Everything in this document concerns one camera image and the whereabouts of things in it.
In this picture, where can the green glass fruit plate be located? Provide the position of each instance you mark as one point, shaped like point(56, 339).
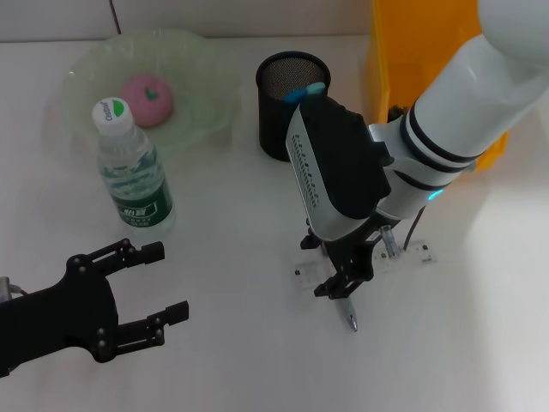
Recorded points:
point(201, 107)

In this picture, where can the black mesh pen holder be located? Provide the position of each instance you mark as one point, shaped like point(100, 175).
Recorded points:
point(274, 124)

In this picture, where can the grey white ballpoint pen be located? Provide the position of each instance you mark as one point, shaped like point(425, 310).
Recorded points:
point(351, 315)

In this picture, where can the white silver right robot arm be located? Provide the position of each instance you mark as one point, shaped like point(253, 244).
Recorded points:
point(463, 107)

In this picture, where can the yellow plastic bin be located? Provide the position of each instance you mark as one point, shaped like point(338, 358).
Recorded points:
point(407, 56)

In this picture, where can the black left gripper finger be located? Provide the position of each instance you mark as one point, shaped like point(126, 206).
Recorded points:
point(150, 330)
point(133, 255)

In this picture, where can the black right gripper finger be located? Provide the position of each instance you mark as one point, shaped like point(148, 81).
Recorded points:
point(339, 287)
point(309, 242)

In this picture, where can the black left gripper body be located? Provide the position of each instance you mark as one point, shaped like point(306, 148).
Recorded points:
point(64, 313)

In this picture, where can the blue scissors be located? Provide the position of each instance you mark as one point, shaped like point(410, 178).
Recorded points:
point(306, 92)

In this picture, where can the transparent plastic ruler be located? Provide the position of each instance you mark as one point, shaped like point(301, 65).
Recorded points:
point(418, 253)

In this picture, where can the green plastic wrapper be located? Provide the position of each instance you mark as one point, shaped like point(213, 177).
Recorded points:
point(395, 113)

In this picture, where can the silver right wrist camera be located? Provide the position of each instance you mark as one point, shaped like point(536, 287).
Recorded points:
point(339, 163)

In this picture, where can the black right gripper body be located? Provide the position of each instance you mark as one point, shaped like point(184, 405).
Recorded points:
point(360, 246)

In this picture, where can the pink toy peach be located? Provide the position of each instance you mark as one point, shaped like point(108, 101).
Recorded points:
point(148, 101)

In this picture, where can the clear green-label water bottle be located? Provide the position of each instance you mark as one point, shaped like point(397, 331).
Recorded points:
point(137, 180)

